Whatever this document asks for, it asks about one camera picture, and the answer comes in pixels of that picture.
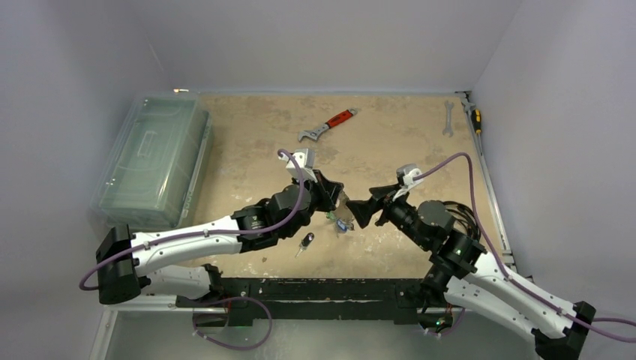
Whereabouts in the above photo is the large white keyring with keys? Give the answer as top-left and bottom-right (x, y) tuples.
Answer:
(326, 192), (355, 236)

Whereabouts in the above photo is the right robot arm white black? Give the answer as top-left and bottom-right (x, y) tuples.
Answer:
(346, 185), (596, 359)

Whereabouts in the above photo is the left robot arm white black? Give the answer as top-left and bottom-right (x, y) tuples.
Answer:
(93, 170), (344, 305)

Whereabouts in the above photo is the silver open end wrench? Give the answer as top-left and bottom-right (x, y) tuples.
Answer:
(442, 100), (454, 137)

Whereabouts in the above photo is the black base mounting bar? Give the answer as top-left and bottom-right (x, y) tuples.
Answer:
(175, 277), (461, 332)

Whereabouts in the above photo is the yellow black screwdriver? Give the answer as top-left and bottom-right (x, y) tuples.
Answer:
(470, 109), (482, 136)

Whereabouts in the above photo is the clear plastic storage box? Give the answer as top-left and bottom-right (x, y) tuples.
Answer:
(91, 93), (213, 232)

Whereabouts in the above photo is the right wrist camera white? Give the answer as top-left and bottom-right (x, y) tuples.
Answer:
(392, 163), (423, 200)

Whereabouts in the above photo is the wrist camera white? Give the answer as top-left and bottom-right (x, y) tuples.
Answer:
(392, 163), (423, 200)
(286, 148), (317, 182)

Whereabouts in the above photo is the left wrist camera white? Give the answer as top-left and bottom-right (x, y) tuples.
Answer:
(286, 148), (317, 182)

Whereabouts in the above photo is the black cable bundle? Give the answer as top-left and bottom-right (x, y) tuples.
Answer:
(442, 199), (481, 235)

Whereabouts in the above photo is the red handled adjustable wrench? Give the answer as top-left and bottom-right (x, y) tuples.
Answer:
(298, 108), (359, 142)

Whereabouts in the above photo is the aluminium frame rail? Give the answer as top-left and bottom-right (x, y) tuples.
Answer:
(454, 91), (518, 272)

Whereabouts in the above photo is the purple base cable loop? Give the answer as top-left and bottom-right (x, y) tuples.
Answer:
(191, 295), (273, 352)

